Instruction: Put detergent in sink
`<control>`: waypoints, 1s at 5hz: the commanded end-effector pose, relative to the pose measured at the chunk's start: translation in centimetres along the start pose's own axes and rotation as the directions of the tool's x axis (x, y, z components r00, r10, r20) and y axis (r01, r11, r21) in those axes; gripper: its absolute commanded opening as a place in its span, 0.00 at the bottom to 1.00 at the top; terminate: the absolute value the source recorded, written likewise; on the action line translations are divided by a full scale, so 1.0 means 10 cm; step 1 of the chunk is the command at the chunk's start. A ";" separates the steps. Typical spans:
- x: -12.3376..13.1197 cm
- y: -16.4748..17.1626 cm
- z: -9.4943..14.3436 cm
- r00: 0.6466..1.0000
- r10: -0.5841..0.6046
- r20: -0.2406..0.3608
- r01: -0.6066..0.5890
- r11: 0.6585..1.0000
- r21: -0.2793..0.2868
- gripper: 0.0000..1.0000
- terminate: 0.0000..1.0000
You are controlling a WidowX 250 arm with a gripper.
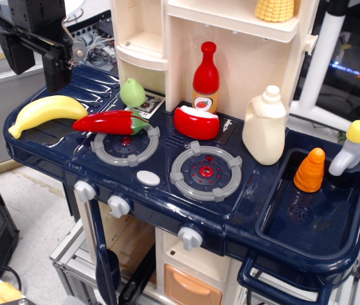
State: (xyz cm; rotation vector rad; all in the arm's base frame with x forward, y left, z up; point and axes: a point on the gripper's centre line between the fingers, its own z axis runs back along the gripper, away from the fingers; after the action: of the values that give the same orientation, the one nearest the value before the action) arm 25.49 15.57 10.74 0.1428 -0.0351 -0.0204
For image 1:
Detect grey stove burner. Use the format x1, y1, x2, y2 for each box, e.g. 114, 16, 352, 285
91, 126, 160, 167
170, 141, 243, 202

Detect grey stove knob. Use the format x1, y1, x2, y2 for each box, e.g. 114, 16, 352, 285
74, 180, 97, 202
107, 195, 131, 219
178, 227, 203, 251

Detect cream toy detergent jug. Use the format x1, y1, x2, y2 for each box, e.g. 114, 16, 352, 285
242, 85, 287, 165

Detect yellow toy corn cob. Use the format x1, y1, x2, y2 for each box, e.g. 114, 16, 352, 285
255, 0, 295, 22

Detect navy toy oven door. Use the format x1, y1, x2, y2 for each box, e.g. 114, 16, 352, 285
89, 200, 156, 304

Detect grey left stove knob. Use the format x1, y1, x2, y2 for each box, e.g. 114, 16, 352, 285
74, 180, 97, 202

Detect orange toy kitchen drawer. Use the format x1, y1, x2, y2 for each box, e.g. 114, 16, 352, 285
164, 264, 222, 305

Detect aluminium frame stand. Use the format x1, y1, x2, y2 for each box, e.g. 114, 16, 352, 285
50, 220, 103, 304

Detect red toy chili pepper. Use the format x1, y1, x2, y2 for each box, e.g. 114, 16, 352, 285
72, 110, 149, 135

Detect grey right stove knob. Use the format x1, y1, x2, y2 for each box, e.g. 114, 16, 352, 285
178, 227, 203, 251

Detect grey toy faucet yellow cap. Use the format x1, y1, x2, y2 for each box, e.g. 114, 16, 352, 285
328, 120, 360, 176

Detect red toy cheese wedge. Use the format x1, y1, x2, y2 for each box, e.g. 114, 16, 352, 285
174, 105, 220, 140

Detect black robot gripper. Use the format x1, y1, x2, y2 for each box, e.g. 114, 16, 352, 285
0, 1, 73, 93

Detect open electronics chassis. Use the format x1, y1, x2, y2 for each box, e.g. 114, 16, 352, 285
65, 10, 117, 73

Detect cream toy kitchen upper shelf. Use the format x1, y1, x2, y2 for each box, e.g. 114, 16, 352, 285
110, 1, 318, 119

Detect red toy ketchup bottle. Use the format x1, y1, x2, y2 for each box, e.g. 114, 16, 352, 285
192, 41, 220, 114

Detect orange toy carrot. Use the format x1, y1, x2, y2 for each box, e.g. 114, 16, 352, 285
293, 147, 326, 193

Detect grey middle stove knob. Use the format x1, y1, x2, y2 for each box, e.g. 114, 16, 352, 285
107, 195, 131, 219

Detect navy towel rail handle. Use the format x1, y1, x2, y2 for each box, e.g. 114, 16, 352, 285
237, 250, 339, 305

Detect black computer monitor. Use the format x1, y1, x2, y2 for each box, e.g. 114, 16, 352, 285
293, 0, 360, 128

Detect grey left stove burner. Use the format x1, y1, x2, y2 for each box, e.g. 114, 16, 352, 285
91, 126, 160, 167

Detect navy toy sink basin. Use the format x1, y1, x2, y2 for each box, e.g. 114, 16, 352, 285
255, 149, 360, 260

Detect grey right stove burner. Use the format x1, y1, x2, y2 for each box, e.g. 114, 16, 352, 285
170, 141, 243, 202

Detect grey oval stove button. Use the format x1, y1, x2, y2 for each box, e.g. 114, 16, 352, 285
136, 170, 161, 186

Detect yellow toy banana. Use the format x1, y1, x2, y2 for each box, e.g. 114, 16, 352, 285
8, 95, 88, 139

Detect navy toy kitchen countertop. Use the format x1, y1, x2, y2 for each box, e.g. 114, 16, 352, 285
3, 64, 360, 284

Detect green toy pear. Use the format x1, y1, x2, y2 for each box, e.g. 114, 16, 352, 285
120, 78, 146, 108

